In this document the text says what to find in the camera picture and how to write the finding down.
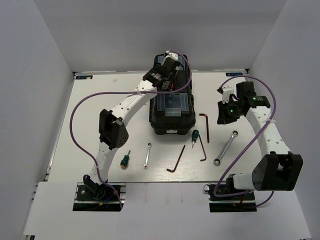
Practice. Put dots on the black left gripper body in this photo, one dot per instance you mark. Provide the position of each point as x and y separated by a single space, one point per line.
157 67

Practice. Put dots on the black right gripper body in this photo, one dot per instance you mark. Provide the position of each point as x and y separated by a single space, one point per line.
230 111

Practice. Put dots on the black plastic toolbox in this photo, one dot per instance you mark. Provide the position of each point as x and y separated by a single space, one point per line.
173 113

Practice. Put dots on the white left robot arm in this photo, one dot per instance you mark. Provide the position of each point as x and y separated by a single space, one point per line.
112 123

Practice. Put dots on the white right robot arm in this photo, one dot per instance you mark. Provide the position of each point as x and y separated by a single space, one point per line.
279 168

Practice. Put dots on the brown hex key upper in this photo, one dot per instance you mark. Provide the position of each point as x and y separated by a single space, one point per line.
206 125

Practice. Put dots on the brown hex key middle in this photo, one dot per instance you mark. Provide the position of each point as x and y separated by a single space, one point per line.
203 150

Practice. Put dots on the small green stubby screwdriver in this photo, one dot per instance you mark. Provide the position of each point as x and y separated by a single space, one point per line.
194 136

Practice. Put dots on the large silver ratchet wrench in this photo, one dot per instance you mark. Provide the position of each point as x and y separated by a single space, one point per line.
217 161

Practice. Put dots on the small silver ratchet wrench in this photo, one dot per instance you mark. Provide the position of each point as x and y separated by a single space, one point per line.
149 145

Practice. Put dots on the green screwdriver orange cap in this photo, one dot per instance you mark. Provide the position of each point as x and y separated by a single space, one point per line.
125 161

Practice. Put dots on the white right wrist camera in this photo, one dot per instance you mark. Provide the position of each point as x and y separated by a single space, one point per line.
226 92

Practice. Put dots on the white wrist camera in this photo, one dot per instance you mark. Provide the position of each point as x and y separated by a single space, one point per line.
226 92
171 55

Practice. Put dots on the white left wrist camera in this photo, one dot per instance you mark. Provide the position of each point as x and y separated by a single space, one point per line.
171 55

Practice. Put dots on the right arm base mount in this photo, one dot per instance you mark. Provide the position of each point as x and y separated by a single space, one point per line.
232 204

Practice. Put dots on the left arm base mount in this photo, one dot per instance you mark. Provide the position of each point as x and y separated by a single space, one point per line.
104 201

